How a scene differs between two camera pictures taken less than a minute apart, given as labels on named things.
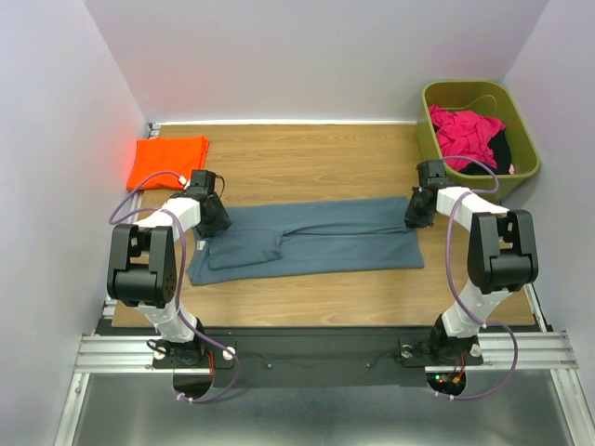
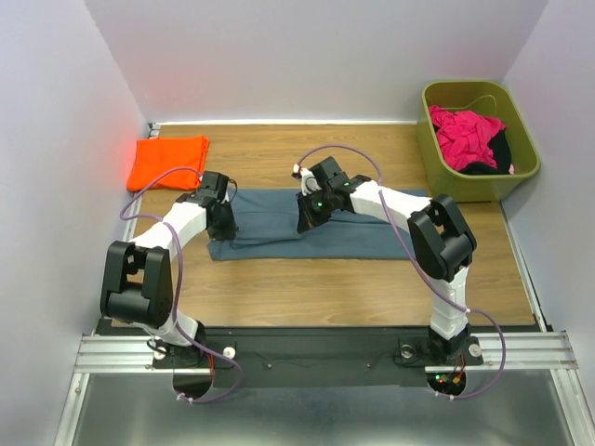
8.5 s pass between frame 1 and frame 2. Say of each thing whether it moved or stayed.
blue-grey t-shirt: moved
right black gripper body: moved
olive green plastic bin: stayed
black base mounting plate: stayed
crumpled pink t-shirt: stayed
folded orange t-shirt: stayed
